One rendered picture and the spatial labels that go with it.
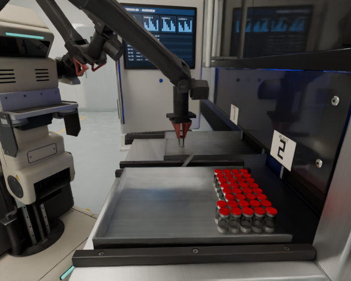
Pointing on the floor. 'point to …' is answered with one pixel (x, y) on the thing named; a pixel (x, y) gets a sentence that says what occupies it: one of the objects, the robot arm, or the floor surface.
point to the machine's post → (344, 207)
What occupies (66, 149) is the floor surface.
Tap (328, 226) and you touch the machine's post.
